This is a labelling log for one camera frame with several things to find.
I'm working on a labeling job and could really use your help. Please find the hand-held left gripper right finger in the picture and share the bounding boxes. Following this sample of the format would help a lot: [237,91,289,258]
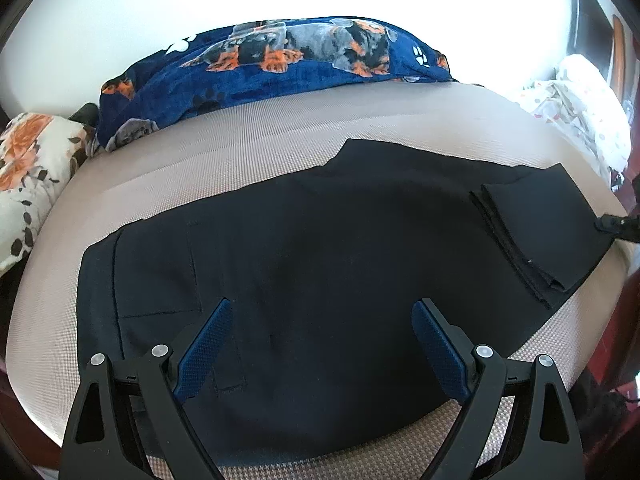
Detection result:
[410,297,586,480]

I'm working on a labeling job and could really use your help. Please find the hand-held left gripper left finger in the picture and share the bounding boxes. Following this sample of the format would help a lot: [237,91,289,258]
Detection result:
[60,297,234,480]

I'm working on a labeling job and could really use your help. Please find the black pants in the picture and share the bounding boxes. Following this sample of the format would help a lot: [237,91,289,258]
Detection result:
[76,138,625,453]

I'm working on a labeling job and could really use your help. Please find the black mesh headboard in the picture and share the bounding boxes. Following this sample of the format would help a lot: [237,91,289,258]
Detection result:
[69,102,101,126]

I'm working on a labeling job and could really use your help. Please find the blue dog print blanket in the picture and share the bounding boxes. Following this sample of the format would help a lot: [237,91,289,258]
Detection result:
[96,16,453,153]

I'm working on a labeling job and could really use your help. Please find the white triangle print sheet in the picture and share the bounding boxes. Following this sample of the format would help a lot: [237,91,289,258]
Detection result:
[515,54,632,173]

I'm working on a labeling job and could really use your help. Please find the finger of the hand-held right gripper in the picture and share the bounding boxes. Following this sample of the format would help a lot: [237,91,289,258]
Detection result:
[594,214,640,244]

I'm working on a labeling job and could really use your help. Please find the orange floral pillow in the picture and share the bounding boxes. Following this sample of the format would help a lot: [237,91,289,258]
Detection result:
[0,112,98,273]

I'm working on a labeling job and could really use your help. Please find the dark wooden cabinet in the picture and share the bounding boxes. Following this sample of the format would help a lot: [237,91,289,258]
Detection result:
[570,0,640,111]

